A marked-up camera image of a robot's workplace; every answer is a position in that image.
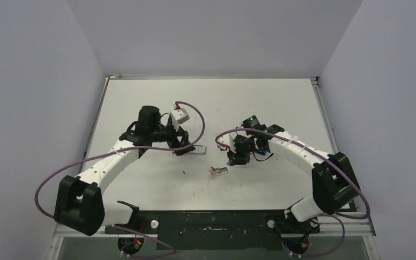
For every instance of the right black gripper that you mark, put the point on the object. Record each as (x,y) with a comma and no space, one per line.
(238,152)

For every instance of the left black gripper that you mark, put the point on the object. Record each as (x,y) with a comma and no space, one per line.
(175,143)

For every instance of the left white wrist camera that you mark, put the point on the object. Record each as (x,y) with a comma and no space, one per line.
(178,117)

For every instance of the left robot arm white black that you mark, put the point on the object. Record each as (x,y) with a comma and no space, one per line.
(79,204)

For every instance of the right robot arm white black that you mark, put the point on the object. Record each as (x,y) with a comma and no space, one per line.
(333,181)

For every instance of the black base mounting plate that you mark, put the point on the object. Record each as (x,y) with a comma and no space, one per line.
(219,230)

